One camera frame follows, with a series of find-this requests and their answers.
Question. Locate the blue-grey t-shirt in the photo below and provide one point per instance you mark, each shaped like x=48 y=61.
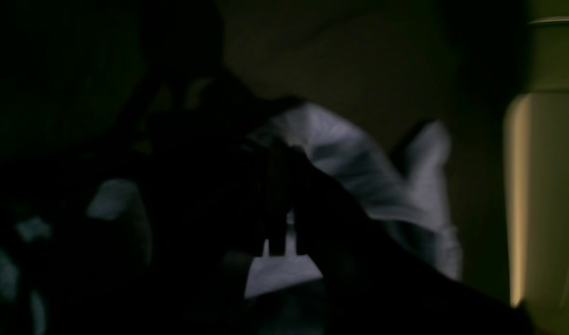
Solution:
x=284 y=296

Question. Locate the black table cloth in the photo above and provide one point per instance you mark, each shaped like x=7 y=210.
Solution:
x=388 y=65

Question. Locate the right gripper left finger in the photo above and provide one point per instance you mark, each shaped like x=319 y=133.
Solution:
x=180 y=226

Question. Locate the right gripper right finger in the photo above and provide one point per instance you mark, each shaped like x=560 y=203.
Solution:
x=375 y=285

